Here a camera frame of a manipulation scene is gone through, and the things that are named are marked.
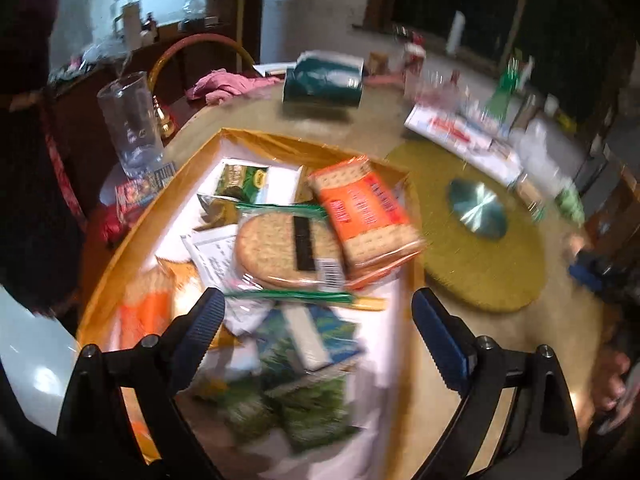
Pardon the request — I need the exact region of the small green yellow snack packet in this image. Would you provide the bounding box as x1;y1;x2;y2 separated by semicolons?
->
217;159;271;201
197;194;241;228

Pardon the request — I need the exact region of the green-edged round cracker packet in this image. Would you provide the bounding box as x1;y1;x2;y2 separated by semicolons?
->
222;202;356;306

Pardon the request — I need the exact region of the dark green snack packet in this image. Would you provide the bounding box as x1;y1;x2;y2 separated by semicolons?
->
280;375;361;453

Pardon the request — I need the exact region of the gold round turntable mat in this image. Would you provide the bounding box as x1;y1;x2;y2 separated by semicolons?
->
385;139;547;313

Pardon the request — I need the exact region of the person's right hand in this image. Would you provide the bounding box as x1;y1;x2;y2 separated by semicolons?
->
595;347;633;436

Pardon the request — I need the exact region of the clear plastic container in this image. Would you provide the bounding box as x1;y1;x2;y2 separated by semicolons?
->
417;67;461;106

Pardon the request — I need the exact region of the printed paper flyer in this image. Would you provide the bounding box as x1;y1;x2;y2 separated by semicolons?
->
404;102;523;183

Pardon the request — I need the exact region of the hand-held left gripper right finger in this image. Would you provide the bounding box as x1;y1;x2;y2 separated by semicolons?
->
411;287;584;480

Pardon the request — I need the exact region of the red gold round chair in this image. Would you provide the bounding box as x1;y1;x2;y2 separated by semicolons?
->
147;34;256;138

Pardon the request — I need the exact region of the red wrapper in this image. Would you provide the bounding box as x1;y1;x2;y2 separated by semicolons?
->
100;205;136;246

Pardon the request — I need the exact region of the colourful small card box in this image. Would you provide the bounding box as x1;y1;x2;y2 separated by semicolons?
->
115;160;177;211

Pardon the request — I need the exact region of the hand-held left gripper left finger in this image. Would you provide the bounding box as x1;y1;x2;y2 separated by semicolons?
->
57;287;228;480

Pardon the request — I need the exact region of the green plastic bottle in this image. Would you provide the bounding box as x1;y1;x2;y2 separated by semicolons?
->
482;47;531;126

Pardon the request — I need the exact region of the gold cardboard box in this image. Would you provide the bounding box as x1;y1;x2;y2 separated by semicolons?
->
80;127;426;480

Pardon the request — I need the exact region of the dark green tin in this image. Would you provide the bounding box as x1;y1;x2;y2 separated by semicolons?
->
282;50;366;111

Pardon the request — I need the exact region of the long orange cracker packet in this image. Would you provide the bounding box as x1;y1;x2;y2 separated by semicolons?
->
306;156;428;291

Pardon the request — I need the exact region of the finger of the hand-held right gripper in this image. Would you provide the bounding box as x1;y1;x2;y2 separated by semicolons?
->
567;247;608;293

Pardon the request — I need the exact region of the silver turntable disc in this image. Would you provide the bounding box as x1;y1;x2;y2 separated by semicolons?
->
446;177;510;233

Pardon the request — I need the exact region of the pink cloth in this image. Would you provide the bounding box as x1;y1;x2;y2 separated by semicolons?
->
186;70;281;107

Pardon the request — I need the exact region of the white plastic bag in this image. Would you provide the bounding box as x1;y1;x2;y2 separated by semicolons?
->
510;115;566;181

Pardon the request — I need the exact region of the wooden sideboard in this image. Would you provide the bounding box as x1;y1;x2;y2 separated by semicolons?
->
50;15;241;126

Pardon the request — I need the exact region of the yellow-edged square cracker packet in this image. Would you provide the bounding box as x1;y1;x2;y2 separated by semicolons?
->
117;257;203;356

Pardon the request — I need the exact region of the blue green snack packet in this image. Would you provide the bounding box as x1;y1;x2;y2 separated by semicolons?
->
252;302;368;391

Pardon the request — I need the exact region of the clear drinking glass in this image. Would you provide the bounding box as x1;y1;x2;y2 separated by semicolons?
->
96;71;166;179

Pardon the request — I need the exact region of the white paper roll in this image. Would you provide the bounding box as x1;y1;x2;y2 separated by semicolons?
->
446;10;467;55

